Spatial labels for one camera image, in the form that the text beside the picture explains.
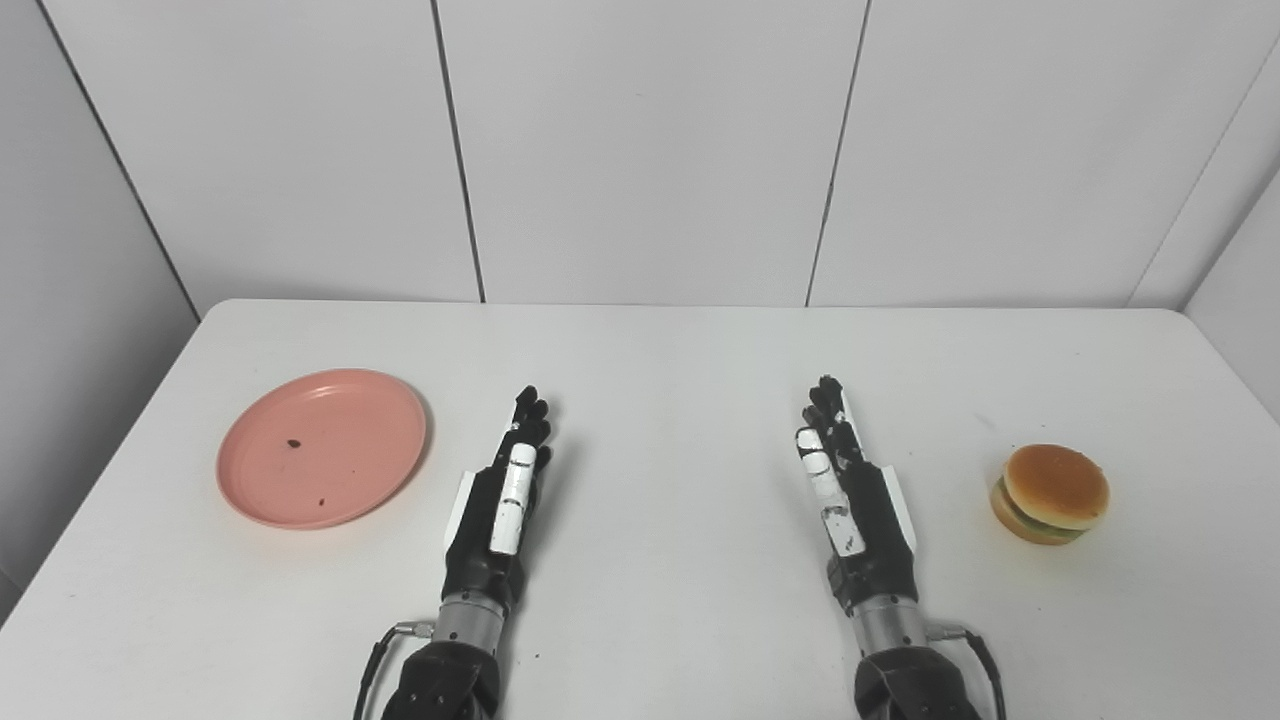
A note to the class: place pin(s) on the pink round plate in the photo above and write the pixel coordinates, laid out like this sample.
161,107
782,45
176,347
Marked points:
340,470

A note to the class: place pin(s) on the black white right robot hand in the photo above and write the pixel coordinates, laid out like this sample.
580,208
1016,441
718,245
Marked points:
875,530

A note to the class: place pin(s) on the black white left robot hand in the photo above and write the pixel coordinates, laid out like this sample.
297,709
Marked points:
480,540

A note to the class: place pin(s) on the toy hamburger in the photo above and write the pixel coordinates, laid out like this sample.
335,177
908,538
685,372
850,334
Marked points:
1055,485

